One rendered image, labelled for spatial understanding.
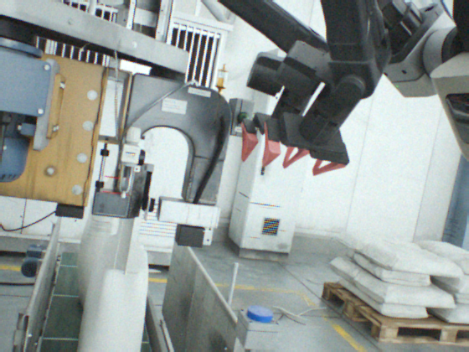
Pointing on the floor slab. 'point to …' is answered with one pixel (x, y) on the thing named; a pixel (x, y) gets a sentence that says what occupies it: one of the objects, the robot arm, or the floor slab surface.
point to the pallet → (382, 329)
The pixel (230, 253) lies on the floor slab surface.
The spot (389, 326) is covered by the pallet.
